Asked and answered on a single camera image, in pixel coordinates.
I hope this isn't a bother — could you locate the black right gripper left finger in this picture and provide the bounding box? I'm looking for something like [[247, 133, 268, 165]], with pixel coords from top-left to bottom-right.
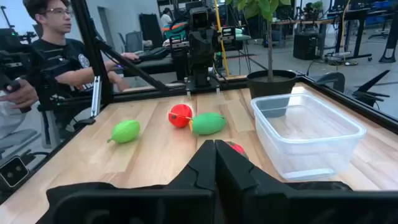
[[37, 139, 216, 224]]

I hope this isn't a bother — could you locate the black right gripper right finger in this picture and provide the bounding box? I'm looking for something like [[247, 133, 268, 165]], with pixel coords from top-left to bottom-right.
[[215, 139, 398, 224]]

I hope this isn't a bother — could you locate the pink toy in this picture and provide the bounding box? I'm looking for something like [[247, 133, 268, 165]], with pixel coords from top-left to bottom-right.
[[225, 141, 249, 159]]

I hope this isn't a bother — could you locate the red tomato toy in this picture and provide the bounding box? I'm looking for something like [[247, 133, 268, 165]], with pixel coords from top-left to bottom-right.
[[168, 103, 193, 129]]

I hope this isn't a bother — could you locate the green toy with orange end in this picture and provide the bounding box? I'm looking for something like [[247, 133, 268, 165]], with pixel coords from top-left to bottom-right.
[[188, 112, 228, 136]]

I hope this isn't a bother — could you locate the light green cabbage toy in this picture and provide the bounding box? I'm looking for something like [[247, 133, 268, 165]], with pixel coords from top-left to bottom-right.
[[106, 119, 141, 145]]

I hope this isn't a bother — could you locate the clear plastic tupperware container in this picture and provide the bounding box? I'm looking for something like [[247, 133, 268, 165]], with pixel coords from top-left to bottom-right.
[[250, 92, 368, 182]]

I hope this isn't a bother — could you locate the person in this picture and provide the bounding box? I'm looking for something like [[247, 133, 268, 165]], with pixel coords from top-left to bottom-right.
[[22, 0, 141, 105], [160, 7, 175, 29], [0, 79, 40, 139]]

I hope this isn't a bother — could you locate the black desk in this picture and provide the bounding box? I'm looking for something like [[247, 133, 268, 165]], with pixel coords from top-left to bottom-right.
[[123, 46, 187, 77], [273, 7, 389, 63]]

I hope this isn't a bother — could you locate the grey office chair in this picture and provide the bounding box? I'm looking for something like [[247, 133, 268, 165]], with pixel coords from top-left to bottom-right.
[[118, 30, 144, 54]]

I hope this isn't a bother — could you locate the green potted tree black pot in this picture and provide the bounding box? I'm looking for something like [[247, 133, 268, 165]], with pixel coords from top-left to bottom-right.
[[228, 0, 299, 100]]

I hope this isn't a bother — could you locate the black box cabinet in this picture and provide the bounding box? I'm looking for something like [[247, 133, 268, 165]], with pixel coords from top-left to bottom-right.
[[293, 32, 320, 60]]

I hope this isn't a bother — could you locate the black chair base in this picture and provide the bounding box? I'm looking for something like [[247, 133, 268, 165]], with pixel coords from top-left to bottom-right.
[[315, 70, 391, 108]]

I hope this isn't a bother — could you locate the yellow cable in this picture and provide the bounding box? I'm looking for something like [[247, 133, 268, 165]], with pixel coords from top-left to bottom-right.
[[213, 0, 231, 77]]

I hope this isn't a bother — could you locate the black aluminium table frame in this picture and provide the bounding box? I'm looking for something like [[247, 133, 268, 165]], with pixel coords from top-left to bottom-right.
[[0, 0, 398, 206]]

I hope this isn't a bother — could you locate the silver aluminium bracket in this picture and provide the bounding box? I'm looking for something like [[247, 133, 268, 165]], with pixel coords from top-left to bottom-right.
[[90, 76, 102, 118]]

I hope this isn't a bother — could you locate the grey table-level camera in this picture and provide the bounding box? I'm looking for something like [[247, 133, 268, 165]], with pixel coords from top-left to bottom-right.
[[0, 155, 30, 189]]

